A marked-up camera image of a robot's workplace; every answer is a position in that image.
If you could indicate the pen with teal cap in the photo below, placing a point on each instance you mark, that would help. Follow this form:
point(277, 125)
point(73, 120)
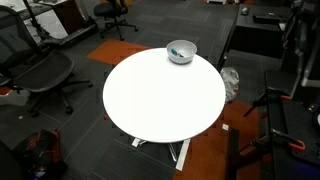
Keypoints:
point(174, 51)

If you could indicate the white round bowl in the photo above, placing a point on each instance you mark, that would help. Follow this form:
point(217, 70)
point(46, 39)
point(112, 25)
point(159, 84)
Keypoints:
point(185, 46)

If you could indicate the white table base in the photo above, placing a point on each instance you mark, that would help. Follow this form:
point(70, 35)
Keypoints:
point(183, 156)

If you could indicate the white plastic bag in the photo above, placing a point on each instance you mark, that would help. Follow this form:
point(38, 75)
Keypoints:
point(230, 80)

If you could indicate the white paper tag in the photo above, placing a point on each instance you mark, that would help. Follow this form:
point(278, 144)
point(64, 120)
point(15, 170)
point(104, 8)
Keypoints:
point(20, 117)
point(225, 127)

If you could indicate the black padded office chair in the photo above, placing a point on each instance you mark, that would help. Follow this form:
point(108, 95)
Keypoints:
point(110, 9)

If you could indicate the black electric scooter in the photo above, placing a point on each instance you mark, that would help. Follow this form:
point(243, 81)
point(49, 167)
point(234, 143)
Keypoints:
point(73, 36)

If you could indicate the black desk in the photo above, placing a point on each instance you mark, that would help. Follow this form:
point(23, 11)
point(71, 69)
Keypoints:
point(260, 40)

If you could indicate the grey computer mouse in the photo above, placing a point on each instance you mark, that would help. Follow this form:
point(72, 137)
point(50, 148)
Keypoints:
point(245, 10)

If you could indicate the black mesh office chair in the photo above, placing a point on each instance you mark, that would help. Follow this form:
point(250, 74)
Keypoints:
point(43, 73)

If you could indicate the dark wooden cabinet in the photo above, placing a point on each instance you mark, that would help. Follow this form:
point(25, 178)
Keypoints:
point(68, 15)

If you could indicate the black keyboard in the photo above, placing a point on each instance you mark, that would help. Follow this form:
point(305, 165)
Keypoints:
point(266, 18)

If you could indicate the white desk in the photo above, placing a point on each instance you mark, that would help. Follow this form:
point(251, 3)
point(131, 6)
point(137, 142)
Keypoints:
point(50, 23)

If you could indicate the red and black backpack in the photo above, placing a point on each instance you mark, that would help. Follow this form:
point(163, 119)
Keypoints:
point(43, 153)

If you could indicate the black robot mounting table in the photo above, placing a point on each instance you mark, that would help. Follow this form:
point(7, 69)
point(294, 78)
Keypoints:
point(283, 163)

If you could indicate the white floor object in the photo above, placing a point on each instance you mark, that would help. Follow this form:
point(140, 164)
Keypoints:
point(13, 98)

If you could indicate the black equipment stand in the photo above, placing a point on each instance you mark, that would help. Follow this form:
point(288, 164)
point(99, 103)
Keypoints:
point(300, 36)

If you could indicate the black stand post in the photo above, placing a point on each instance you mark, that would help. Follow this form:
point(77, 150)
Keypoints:
point(233, 150)

